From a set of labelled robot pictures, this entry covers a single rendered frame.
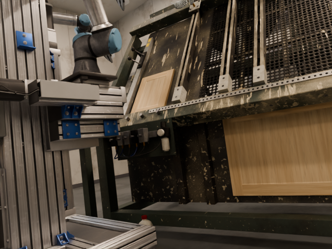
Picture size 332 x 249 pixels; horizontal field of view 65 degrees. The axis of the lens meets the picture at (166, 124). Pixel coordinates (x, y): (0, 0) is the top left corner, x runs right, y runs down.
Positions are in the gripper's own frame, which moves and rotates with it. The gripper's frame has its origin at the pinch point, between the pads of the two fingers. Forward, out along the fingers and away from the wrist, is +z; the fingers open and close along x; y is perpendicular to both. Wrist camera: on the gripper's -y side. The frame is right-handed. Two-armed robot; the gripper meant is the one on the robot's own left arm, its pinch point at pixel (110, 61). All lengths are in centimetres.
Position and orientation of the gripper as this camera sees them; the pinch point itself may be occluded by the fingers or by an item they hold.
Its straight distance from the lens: 220.5
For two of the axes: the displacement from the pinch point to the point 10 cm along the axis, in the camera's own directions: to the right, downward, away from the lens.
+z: 4.3, 8.6, 2.8
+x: -7.2, 1.4, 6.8
